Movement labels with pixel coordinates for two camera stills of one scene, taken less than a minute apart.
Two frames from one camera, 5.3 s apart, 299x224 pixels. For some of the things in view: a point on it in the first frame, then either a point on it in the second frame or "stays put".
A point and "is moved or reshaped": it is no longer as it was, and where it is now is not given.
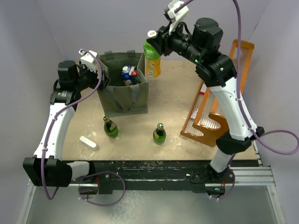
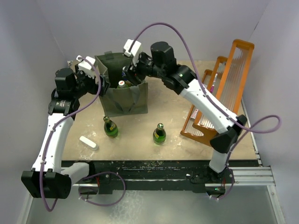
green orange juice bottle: (152, 57) is moved or reshaped
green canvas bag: (118, 100) stays put
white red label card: (194, 114) stays put
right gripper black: (161, 41) → (136, 69)
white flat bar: (88, 142) stays put
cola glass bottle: (134, 75) is moved or reshaped
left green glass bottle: (110, 128) stays put
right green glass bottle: (159, 135) stays put
